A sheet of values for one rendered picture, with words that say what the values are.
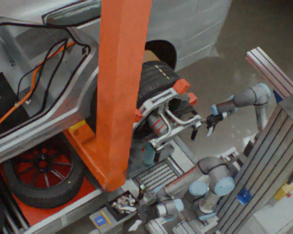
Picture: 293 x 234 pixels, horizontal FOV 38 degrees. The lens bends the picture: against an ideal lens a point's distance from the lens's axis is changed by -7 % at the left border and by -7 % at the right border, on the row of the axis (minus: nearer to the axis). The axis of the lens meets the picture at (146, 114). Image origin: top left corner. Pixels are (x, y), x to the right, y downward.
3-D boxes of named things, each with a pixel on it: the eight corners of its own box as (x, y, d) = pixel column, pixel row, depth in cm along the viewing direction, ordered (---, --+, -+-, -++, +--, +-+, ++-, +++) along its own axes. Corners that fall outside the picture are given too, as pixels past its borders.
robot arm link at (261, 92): (254, 158, 317) (243, 86, 300) (269, 150, 322) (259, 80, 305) (264, 162, 306) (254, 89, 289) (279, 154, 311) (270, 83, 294)
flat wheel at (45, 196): (42, 126, 387) (40, 111, 368) (100, 170, 369) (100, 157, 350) (-9, 176, 354) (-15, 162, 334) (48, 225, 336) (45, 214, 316)
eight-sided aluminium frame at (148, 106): (177, 120, 368) (189, 77, 323) (182, 126, 365) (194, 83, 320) (121, 152, 346) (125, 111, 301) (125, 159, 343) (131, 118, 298)
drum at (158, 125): (160, 117, 343) (162, 106, 332) (178, 137, 334) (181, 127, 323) (145, 125, 337) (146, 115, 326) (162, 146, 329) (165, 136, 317)
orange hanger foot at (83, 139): (77, 120, 365) (76, 94, 337) (114, 168, 344) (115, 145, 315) (60, 129, 358) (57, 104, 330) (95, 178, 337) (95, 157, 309)
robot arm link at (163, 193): (211, 145, 249) (148, 189, 270) (219, 161, 244) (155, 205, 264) (221, 148, 258) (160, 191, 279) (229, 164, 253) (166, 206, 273)
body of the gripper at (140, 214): (138, 226, 251) (158, 221, 254) (139, 219, 244) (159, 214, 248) (134, 216, 255) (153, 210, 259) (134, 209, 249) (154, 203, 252)
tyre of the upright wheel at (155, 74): (91, 134, 351) (155, 106, 387) (107, 157, 342) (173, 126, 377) (105, 74, 303) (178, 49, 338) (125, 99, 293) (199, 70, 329)
